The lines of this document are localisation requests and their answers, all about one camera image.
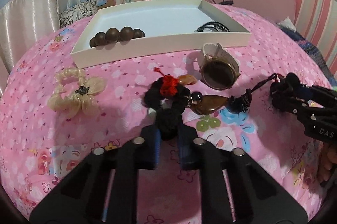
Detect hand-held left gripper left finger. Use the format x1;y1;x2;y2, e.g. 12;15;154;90
29;125;162;224

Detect white shallow tray box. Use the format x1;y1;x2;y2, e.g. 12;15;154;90
71;0;252;69

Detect cream sheer bow scrunchie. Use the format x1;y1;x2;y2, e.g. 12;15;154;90
47;68;106;118

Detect purple and blue quilt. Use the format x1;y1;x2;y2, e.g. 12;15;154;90
276;16;337;82

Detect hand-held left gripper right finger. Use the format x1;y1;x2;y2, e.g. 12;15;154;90
178;125;308;224

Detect blue and cream curtain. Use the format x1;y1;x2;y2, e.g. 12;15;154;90
0;0;83;88

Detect black crochet scrunchie red flower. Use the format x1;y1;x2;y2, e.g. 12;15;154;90
143;67;193;141

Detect orange agate charm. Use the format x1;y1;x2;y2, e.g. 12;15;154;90
177;75;197;85

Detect rose gold watch white strap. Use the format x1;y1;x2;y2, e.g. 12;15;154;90
198;43;241;90

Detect person's right hand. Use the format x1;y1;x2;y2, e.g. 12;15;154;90
317;145;337;184

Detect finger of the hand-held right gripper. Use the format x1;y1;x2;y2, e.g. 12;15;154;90
270;81;316;122
286;72;337;109

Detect dark wooden bead bracelet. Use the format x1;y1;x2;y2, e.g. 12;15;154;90
90;27;146;49

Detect rose patterned gift bag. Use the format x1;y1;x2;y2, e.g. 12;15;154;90
58;0;98;28

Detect black cord necklace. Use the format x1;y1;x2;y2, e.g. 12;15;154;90
197;21;230;33

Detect pink floral bed sheet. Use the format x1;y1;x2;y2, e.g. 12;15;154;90
0;0;337;224

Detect amber pendant black cord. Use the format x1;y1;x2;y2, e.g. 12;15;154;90
188;73;283;116

